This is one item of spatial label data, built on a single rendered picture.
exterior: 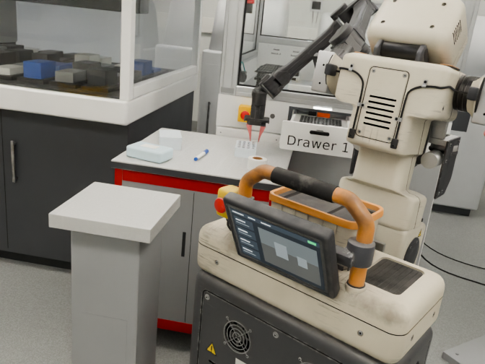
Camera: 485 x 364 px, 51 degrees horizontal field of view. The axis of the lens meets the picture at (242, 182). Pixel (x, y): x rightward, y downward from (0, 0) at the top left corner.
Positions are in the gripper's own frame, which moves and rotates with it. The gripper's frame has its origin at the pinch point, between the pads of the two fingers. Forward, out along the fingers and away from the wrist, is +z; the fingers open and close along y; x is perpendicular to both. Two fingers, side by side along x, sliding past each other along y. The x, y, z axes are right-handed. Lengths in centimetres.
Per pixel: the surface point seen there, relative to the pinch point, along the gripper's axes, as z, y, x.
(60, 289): 82, 82, -1
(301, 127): -9.7, -17.3, 11.6
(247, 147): 1.9, 2.5, 7.0
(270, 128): -0.2, -6.3, -23.5
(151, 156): 3.2, 36.0, 28.8
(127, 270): 20, 30, 81
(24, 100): -3, 100, -10
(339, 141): -6.2, -32.3, 13.3
